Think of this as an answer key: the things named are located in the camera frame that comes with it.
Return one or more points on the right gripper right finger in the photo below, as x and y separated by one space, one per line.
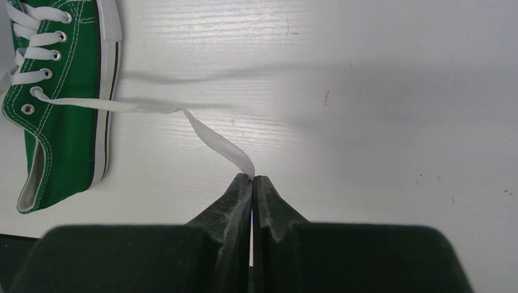
292 254

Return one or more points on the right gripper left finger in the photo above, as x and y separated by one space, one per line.
210 253

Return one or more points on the green canvas sneaker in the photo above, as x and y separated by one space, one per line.
67 57

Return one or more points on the white shoelace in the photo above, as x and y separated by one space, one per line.
162 107

